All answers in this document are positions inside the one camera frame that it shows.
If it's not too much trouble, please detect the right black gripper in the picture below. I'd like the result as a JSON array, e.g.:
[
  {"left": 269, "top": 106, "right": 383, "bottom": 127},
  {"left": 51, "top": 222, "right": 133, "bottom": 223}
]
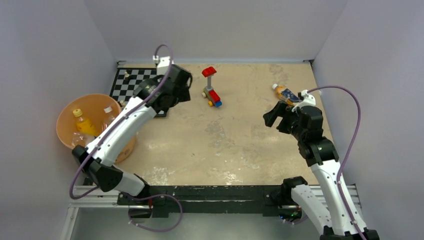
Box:
[{"left": 263, "top": 100, "right": 306, "bottom": 141}]

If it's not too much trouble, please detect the black white chessboard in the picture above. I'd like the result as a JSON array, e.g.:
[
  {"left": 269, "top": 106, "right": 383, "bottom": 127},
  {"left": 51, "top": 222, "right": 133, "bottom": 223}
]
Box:
[{"left": 109, "top": 67, "right": 157, "bottom": 103}]

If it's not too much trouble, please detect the yellow juice bottle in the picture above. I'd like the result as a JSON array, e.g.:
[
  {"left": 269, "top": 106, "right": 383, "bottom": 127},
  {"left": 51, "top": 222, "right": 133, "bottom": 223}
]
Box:
[{"left": 72, "top": 108, "right": 99, "bottom": 137}]

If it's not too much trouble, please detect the orange plastic bin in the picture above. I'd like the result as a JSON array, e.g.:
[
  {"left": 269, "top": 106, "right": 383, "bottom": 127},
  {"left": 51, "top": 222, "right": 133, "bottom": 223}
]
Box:
[{"left": 56, "top": 93, "right": 122, "bottom": 149}]

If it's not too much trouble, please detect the clear crushed bottle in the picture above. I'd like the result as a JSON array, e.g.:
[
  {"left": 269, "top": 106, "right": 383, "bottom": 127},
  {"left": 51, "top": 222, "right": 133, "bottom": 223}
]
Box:
[{"left": 71, "top": 132, "right": 95, "bottom": 147}]

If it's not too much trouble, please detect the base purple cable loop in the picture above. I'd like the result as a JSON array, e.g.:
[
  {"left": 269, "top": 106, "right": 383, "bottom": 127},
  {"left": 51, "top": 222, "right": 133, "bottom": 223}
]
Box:
[{"left": 128, "top": 193, "right": 185, "bottom": 233}]

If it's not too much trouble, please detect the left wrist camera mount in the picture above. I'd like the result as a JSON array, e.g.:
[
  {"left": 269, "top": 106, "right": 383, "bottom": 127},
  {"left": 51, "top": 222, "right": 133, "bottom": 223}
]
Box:
[{"left": 152, "top": 55, "right": 174, "bottom": 75}]

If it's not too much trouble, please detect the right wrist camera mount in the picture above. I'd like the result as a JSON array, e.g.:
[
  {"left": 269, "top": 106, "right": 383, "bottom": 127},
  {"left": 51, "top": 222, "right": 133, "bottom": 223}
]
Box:
[{"left": 291, "top": 89, "right": 316, "bottom": 113}]

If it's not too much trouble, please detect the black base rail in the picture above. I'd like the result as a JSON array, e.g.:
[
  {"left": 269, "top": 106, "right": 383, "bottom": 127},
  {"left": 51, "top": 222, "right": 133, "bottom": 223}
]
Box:
[{"left": 117, "top": 185, "right": 303, "bottom": 221}]

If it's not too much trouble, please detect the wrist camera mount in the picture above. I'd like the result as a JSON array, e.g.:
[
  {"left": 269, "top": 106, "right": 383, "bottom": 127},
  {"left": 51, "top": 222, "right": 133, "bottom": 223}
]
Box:
[
  {"left": 291, "top": 89, "right": 316, "bottom": 113},
  {"left": 152, "top": 55, "right": 174, "bottom": 75}
]

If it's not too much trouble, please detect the clear water bottle white label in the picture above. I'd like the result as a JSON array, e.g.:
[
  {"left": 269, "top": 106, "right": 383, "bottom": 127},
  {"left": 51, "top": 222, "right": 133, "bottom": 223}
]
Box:
[{"left": 101, "top": 105, "right": 116, "bottom": 131}]

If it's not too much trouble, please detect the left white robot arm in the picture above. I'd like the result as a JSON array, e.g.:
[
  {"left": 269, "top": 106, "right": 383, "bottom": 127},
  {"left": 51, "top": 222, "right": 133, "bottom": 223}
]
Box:
[{"left": 72, "top": 64, "right": 193, "bottom": 205}]

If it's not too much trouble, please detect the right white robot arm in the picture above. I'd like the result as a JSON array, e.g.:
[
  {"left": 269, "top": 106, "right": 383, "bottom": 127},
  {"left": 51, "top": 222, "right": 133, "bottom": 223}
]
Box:
[{"left": 263, "top": 101, "right": 380, "bottom": 240}]

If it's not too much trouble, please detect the orange drink bottle blue label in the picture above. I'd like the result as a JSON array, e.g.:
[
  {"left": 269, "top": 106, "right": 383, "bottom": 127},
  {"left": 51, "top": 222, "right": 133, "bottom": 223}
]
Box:
[{"left": 272, "top": 83, "right": 300, "bottom": 106}]

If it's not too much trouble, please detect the toy brick car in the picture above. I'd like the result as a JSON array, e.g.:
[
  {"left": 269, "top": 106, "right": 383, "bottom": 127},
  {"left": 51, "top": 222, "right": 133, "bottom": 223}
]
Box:
[{"left": 201, "top": 66, "right": 222, "bottom": 108}]

